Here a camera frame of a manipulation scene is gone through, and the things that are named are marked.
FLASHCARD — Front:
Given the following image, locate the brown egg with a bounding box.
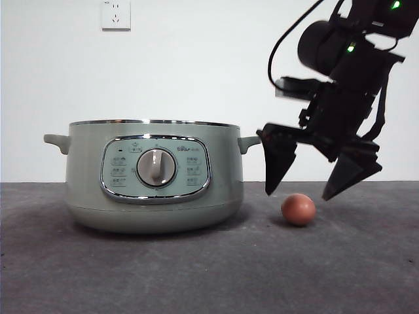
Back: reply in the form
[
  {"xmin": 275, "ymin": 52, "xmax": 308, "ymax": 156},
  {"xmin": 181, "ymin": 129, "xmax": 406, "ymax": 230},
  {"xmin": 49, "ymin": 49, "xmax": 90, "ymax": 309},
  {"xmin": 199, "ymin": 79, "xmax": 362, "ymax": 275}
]
[{"xmin": 280, "ymin": 192, "xmax": 317, "ymax": 227}]

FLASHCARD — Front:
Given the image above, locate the pale green electric cooking pot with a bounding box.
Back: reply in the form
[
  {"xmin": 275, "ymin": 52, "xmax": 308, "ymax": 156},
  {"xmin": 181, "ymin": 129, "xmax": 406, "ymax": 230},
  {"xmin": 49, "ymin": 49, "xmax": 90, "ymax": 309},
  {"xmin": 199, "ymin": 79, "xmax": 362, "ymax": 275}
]
[{"xmin": 43, "ymin": 119, "xmax": 263, "ymax": 234}]

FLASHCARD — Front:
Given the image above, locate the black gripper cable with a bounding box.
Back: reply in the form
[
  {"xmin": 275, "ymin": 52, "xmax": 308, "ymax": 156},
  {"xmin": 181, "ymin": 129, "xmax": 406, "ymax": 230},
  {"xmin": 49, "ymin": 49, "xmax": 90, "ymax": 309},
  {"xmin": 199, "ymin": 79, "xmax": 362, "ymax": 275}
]
[{"xmin": 359, "ymin": 83, "xmax": 388, "ymax": 141}]

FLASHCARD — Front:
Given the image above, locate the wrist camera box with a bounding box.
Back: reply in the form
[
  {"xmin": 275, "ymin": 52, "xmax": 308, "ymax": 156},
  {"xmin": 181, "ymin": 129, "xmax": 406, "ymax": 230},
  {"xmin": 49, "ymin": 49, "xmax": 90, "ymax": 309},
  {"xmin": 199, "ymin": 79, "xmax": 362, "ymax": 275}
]
[{"xmin": 276, "ymin": 77, "xmax": 328, "ymax": 99}]

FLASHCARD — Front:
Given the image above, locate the black camera cable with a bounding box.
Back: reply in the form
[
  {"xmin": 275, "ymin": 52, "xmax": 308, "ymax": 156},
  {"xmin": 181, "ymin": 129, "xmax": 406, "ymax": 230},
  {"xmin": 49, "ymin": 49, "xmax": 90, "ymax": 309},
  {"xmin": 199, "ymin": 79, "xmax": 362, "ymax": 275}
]
[{"xmin": 267, "ymin": 0, "xmax": 325, "ymax": 89}]

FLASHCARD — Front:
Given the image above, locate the white wall socket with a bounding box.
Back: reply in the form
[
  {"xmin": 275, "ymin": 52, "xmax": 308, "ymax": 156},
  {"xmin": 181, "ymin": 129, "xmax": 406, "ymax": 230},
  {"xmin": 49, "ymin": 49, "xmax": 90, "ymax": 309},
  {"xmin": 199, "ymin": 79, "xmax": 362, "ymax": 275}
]
[{"xmin": 101, "ymin": 0, "xmax": 132, "ymax": 33}]

